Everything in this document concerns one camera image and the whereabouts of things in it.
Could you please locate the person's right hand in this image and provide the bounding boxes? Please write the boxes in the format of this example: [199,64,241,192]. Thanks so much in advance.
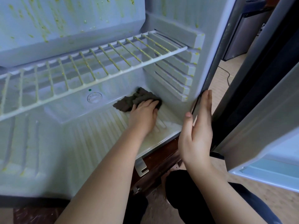
[178,89,214,171]

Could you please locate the person's left hand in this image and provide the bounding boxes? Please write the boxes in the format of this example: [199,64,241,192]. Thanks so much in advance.
[127,99,160,137]

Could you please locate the dark grey cloth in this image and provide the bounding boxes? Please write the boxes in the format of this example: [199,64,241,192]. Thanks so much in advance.
[112,87,163,113]

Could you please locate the fridge door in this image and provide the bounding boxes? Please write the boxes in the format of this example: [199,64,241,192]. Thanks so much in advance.
[210,0,299,193]

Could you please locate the grey mini fridge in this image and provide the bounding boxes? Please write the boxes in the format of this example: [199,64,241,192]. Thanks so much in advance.
[0,0,248,208]

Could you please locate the person's left forearm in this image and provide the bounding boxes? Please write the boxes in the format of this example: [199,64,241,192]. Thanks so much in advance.
[54,130,150,224]

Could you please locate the person's right forearm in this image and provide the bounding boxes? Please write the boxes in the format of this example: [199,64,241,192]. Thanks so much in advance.
[187,163,264,224]

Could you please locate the person's dark trousers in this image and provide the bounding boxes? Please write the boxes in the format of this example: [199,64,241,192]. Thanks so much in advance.
[122,169,283,224]

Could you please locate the dark red wooden stand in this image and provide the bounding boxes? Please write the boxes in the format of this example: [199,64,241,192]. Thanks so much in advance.
[13,138,183,224]

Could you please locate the dark cabinet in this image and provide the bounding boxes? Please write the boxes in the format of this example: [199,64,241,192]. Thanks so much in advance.
[222,0,276,62]

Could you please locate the black power cable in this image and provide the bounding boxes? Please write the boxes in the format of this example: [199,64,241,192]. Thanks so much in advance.
[217,65,233,87]

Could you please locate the white wire shelf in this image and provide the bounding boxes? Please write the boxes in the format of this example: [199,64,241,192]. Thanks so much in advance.
[0,30,188,123]

